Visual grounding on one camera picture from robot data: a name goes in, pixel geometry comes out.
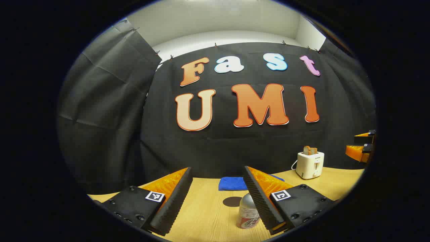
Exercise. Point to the dark round coaster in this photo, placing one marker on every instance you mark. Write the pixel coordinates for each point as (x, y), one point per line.
(231, 201)

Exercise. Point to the plain black backdrop cloth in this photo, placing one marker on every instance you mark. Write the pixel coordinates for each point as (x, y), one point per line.
(100, 117)

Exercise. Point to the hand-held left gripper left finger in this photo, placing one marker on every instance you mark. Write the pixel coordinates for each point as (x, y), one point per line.
(174, 201)

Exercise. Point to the white toaster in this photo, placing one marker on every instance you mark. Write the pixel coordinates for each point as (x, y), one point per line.
(309, 166)

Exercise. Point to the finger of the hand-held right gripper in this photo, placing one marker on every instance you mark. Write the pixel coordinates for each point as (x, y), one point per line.
(369, 137)
(356, 152)

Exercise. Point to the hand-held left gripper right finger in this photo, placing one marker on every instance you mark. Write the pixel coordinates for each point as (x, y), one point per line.
(260, 201)

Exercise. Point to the silver water bottle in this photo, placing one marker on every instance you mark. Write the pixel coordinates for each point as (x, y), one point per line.
(247, 213)

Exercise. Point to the blue towel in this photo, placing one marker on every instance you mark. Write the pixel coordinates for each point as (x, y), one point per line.
(231, 184)

